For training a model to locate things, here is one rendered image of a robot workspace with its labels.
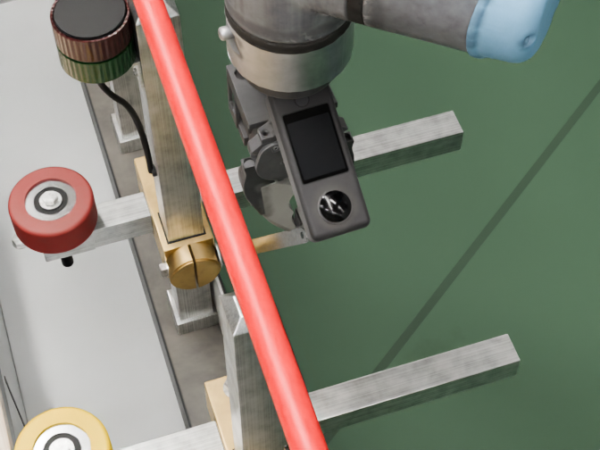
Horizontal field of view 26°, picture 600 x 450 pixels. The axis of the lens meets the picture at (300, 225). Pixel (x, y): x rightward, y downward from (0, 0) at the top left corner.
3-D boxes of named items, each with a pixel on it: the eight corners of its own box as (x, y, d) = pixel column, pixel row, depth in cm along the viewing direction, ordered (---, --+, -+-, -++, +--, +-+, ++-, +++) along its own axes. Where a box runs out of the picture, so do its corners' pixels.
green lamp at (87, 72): (126, 18, 104) (122, -2, 102) (145, 72, 101) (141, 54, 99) (52, 36, 103) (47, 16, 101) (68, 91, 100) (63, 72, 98)
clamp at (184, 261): (186, 175, 133) (182, 145, 129) (222, 281, 126) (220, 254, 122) (132, 188, 133) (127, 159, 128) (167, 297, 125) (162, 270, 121)
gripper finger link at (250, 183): (293, 188, 106) (295, 124, 99) (300, 206, 105) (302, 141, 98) (238, 203, 106) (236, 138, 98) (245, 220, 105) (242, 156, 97)
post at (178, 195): (204, 295, 140) (167, -25, 100) (213, 321, 138) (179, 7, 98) (173, 304, 139) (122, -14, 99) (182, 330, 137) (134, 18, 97)
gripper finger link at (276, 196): (276, 184, 113) (276, 118, 105) (297, 238, 109) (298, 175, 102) (241, 193, 112) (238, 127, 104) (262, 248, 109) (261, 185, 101)
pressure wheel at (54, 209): (97, 220, 133) (81, 153, 124) (116, 284, 129) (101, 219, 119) (20, 240, 132) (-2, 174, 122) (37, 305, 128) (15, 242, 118)
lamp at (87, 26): (147, 145, 118) (120, -24, 100) (163, 194, 115) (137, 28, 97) (84, 162, 117) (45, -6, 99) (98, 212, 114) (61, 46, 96)
